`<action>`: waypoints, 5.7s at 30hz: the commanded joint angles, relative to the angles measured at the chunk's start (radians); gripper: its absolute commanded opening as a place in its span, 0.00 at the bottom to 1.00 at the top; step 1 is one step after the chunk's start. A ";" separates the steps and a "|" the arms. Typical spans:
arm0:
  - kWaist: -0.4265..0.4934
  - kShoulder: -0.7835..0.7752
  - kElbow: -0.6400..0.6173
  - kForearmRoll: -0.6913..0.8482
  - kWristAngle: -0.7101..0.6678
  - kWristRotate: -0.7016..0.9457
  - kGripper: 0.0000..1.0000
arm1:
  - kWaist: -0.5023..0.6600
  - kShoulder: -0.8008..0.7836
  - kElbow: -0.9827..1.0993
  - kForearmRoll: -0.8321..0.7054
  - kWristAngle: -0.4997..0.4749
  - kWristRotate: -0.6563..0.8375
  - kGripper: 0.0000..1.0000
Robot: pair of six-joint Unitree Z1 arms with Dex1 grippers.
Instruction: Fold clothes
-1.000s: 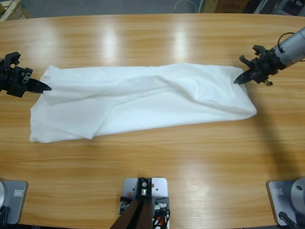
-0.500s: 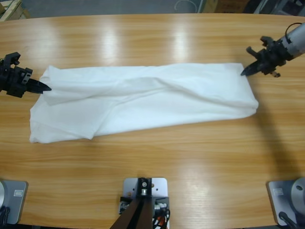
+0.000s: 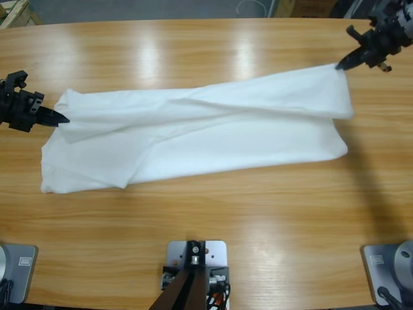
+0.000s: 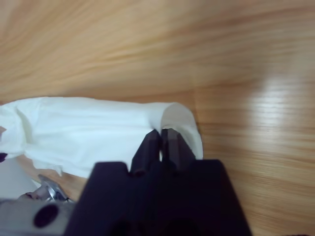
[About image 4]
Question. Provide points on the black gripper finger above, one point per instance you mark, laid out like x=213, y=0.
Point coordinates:
x=176, y=150
x=146, y=152

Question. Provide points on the silver metal frame part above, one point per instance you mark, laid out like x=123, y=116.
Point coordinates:
x=49, y=190

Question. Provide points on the white t-shirt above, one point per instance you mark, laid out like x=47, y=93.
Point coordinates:
x=86, y=132

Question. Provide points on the dark block on floor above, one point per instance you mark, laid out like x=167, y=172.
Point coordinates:
x=2, y=157

